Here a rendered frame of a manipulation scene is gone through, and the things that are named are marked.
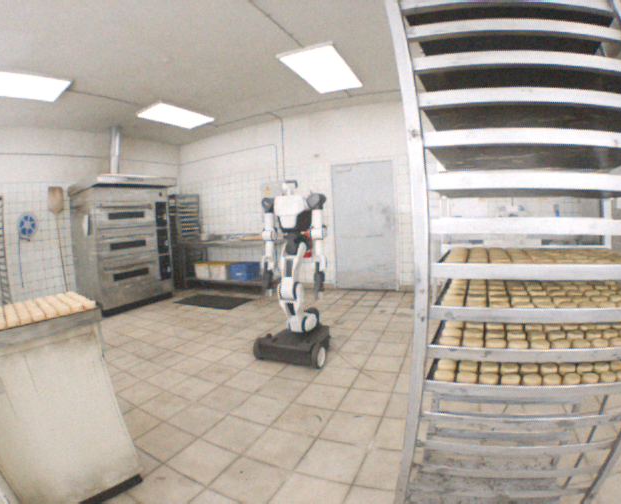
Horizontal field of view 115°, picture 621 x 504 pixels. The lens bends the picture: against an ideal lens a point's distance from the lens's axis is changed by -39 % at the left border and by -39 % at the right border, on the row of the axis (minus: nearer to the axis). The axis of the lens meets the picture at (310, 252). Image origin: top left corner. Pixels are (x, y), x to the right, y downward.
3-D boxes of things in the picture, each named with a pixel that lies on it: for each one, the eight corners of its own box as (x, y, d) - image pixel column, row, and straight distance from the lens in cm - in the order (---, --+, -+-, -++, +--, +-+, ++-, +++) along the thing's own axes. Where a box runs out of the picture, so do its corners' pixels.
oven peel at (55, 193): (64, 317, 530) (47, 185, 550) (64, 317, 535) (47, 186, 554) (79, 313, 541) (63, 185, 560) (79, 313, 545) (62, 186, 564)
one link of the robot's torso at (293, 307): (294, 324, 293) (282, 279, 268) (314, 326, 285) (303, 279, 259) (287, 335, 283) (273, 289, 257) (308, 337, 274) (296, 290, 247)
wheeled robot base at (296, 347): (291, 335, 328) (289, 303, 318) (340, 340, 308) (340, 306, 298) (258, 359, 277) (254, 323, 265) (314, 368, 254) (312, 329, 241)
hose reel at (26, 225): (42, 282, 545) (36, 211, 543) (45, 283, 528) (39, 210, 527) (21, 287, 535) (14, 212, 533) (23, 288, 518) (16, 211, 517)
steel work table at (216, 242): (182, 290, 620) (177, 238, 610) (207, 283, 670) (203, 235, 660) (267, 298, 500) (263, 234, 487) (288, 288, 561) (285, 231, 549)
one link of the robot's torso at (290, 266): (284, 299, 271) (289, 245, 278) (303, 300, 263) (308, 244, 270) (275, 297, 257) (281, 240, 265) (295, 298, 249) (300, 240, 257)
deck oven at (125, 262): (110, 321, 464) (98, 172, 457) (78, 310, 570) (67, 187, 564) (186, 297, 553) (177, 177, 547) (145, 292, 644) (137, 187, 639)
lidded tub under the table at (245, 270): (228, 279, 553) (227, 264, 549) (243, 275, 590) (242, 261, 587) (247, 280, 531) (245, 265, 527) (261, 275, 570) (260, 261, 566)
